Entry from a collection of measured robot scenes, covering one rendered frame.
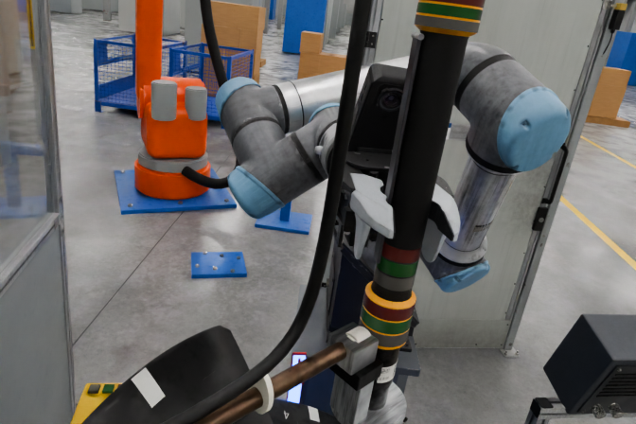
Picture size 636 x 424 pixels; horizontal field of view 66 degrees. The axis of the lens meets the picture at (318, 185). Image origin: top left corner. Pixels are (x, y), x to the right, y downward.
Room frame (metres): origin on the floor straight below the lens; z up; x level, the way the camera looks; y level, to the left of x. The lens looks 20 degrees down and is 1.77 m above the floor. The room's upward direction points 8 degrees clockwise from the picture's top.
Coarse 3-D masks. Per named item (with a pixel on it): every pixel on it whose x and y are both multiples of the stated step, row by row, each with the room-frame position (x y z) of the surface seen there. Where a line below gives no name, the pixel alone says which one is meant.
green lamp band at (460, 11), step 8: (424, 8) 0.35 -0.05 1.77; (432, 8) 0.34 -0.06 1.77; (440, 8) 0.34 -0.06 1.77; (448, 8) 0.34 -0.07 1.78; (456, 8) 0.34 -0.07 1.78; (464, 8) 0.34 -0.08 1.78; (456, 16) 0.34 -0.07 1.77; (464, 16) 0.34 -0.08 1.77; (472, 16) 0.34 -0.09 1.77; (480, 16) 0.35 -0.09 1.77
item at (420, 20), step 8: (416, 16) 0.35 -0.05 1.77; (424, 16) 0.34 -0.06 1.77; (432, 16) 0.34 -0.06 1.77; (416, 24) 0.35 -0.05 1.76; (424, 24) 0.34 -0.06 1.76; (432, 24) 0.34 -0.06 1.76; (440, 24) 0.34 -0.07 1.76; (448, 24) 0.34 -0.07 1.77; (456, 24) 0.34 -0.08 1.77; (464, 24) 0.34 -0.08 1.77; (472, 24) 0.34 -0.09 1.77
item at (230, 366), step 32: (192, 352) 0.40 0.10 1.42; (224, 352) 0.42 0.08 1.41; (128, 384) 0.34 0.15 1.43; (160, 384) 0.36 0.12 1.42; (192, 384) 0.37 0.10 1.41; (224, 384) 0.39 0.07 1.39; (96, 416) 0.31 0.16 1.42; (128, 416) 0.32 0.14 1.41; (160, 416) 0.33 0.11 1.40; (256, 416) 0.38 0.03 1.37
